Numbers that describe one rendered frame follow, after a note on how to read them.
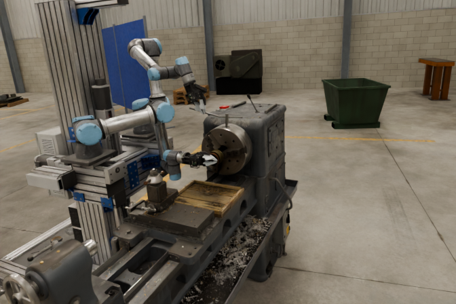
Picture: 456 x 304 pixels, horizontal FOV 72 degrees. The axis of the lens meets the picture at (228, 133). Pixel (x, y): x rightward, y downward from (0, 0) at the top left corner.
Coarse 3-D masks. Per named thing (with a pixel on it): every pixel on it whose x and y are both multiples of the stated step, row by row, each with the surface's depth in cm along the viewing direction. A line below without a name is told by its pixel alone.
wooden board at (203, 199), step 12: (180, 192) 189; (192, 192) 190; (204, 192) 189; (216, 192) 188; (228, 192) 187; (240, 192) 183; (192, 204) 171; (204, 204) 175; (228, 204) 170; (216, 216) 165
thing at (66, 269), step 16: (32, 256) 97; (48, 256) 96; (64, 256) 97; (80, 256) 100; (32, 272) 92; (48, 272) 91; (64, 272) 94; (80, 272) 99; (16, 288) 88; (32, 288) 86; (48, 288) 91; (64, 288) 94; (80, 288) 100; (96, 288) 111; (112, 288) 112
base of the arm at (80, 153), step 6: (78, 144) 176; (96, 144) 179; (78, 150) 176; (84, 150) 175; (90, 150) 176; (96, 150) 178; (102, 150) 184; (78, 156) 176; (84, 156) 175; (90, 156) 176; (96, 156) 178
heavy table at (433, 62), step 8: (432, 64) 830; (440, 64) 799; (448, 64) 794; (440, 72) 808; (448, 72) 803; (424, 80) 900; (432, 80) 893; (440, 80) 813; (448, 80) 808; (424, 88) 898; (432, 88) 834; (448, 88) 813; (432, 96) 832; (440, 96) 830
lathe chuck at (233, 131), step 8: (216, 128) 196; (224, 128) 194; (232, 128) 196; (216, 136) 198; (224, 136) 195; (232, 136) 193; (240, 136) 193; (224, 144) 197; (232, 144) 194; (240, 144) 192; (248, 144) 197; (208, 152) 204; (248, 152) 197; (224, 160) 200; (232, 160) 197; (240, 160) 195; (224, 168) 202; (232, 168) 199; (240, 168) 196
